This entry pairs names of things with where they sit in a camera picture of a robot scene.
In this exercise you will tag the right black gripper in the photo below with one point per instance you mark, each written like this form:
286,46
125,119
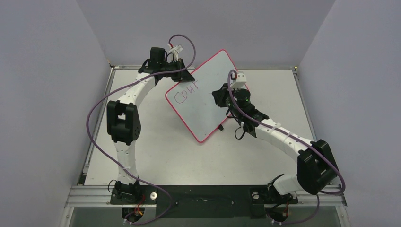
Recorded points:
220,97

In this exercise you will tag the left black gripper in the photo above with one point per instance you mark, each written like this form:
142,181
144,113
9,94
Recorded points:
184,76

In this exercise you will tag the pink framed whiteboard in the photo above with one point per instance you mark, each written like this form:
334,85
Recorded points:
193,101

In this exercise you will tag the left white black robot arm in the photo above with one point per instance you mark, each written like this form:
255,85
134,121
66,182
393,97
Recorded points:
123,123

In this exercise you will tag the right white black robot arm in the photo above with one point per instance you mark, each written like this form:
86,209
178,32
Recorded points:
315,164

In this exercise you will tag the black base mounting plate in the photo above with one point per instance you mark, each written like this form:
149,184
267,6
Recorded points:
201,201

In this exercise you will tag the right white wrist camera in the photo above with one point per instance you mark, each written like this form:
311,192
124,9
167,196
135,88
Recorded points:
238,80

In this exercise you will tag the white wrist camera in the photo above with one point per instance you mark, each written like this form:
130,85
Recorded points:
238,80
176,49

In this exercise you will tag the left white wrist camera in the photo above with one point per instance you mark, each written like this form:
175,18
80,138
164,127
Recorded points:
176,49

